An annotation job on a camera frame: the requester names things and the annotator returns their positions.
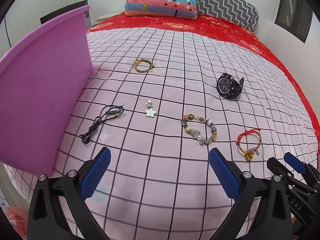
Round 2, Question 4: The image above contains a black wristwatch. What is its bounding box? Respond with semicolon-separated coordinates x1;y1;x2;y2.
216;73;244;100

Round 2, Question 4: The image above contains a black cord necklace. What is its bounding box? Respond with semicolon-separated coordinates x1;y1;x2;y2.
80;101;126;145

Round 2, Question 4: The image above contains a white flower pendant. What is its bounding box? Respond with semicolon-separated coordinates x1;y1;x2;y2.
145;100;156;118

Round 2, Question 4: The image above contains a yellow green braided bracelet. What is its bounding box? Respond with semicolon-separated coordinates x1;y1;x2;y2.
132;57;155;74

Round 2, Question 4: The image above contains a red plastic bag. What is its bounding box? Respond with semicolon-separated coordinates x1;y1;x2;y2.
4;207;28;239

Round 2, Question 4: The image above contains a red patterned bed sheet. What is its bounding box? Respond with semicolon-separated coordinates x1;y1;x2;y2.
88;12;319;134

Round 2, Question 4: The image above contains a purple plastic basin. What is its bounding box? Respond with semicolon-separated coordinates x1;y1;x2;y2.
1;6;93;175

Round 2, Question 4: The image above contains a dark window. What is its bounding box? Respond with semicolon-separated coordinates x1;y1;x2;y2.
275;0;313;43

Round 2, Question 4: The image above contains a grey zigzag headboard cover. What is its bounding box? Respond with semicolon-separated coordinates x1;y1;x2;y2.
196;0;259;33

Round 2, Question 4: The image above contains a colourful blue pink pillow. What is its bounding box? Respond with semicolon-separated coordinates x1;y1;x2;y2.
124;0;197;20

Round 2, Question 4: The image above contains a cream bedside table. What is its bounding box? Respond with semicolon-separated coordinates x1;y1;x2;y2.
96;12;122;24

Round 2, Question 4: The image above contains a white wardrobe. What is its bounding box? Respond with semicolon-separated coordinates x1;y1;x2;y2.
1;0;88;55

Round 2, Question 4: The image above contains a red cord bracelet gold charm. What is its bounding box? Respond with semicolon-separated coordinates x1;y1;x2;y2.
236;128;262;162

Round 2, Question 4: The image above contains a grey stone bead bracelet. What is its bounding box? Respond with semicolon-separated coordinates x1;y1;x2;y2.
181;113;218;146

